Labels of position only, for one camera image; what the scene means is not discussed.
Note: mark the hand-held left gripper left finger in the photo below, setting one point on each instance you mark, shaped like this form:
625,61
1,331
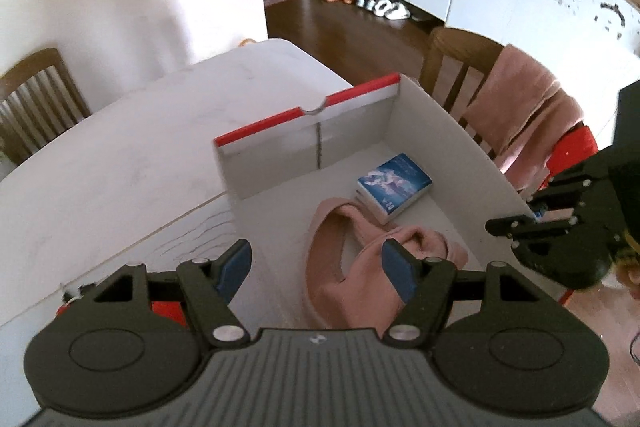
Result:
235,264

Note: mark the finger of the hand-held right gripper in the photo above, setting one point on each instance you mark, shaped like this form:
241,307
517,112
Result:
550,229
575,184

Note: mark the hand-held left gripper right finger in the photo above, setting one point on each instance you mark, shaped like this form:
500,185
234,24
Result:
400,269

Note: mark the pink knitted garment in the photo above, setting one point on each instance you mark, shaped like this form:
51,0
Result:
330,277

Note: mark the white cardboard box red rim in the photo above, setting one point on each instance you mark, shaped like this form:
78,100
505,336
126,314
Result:
280,157

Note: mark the blue paperback book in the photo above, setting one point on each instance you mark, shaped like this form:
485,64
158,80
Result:
392,179

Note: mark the pink fringed scarf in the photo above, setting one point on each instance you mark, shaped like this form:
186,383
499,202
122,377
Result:
520,107

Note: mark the white cabinet with stickers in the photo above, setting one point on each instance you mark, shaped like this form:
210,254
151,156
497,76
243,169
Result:
550,27

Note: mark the wooden chair with black seat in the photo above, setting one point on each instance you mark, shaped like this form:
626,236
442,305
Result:
450,39

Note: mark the wooden slat-back chair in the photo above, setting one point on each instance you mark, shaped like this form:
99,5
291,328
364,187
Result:
30,68

